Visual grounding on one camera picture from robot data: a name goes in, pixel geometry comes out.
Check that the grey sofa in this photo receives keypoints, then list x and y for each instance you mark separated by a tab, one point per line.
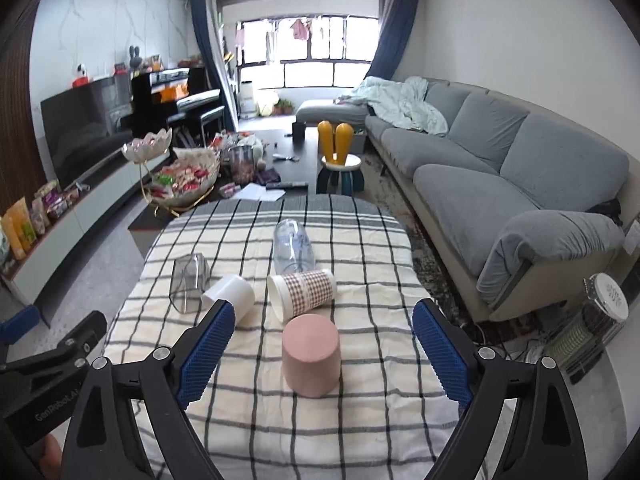
450	180

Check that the blue plastic item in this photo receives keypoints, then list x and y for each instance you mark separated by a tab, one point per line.
20	321

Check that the window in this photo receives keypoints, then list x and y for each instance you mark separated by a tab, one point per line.
310	60

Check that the black piano bench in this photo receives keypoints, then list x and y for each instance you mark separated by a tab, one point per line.
210	112

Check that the pale green blanket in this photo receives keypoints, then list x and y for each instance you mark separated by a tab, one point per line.
400	105

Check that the stool with yellow ears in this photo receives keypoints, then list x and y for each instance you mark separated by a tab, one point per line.
340	142

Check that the black mug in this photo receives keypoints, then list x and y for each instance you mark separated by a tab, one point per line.
298	131

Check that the row of snack packets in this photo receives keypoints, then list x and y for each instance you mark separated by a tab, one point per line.
20	227

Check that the white television cabinet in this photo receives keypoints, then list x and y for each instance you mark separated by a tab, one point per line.
95	210

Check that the clear plastic cup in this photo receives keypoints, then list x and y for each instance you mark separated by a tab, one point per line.
292	250

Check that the pile of wrapped snacks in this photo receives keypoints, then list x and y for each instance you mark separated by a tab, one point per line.
182	177

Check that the black television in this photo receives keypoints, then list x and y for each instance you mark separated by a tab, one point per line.
85	125

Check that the tiered glass snack tray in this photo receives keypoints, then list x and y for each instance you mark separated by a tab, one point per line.
147	147

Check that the pink cup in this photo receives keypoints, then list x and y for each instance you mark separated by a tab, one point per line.
310	360

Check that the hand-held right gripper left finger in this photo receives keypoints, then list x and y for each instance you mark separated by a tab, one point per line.
207	355

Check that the black remote control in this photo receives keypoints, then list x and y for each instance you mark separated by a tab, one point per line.
285	185

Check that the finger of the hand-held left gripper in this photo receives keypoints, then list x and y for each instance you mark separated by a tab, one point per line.
82	335

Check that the white paper sheet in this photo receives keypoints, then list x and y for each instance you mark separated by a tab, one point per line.
257	192

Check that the dark coffee table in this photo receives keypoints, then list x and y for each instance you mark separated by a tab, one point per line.
300	170

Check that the grey glass cup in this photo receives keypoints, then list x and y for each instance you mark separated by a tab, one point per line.
187	285

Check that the electric heater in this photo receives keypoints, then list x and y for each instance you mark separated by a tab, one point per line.
590	325

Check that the grey rabbit figure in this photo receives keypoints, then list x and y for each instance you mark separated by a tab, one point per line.
134	57

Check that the plaid tablecloth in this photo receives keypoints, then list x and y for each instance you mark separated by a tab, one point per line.
350	430

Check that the person's left hand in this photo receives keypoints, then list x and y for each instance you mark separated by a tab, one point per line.
50	457

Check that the blue curtain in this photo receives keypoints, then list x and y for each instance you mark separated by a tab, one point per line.
395	35
205	50

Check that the black piano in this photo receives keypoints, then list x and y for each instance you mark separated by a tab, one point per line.
150	87

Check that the pink hanging garment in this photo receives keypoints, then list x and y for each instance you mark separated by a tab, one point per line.
300	30

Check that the brown checkered paper cup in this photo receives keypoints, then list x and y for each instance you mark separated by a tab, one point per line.
305	292

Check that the white tall appliance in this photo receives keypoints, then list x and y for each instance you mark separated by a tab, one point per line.
247	97

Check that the white cup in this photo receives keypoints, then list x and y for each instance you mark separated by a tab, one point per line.
232	291

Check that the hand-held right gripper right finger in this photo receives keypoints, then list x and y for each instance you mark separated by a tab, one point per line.
442	355

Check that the potted plant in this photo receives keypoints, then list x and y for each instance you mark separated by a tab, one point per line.
286	106

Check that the clear jar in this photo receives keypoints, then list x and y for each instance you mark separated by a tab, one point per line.
241	165

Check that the dark cloth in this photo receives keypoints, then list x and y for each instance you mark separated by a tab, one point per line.
607	210

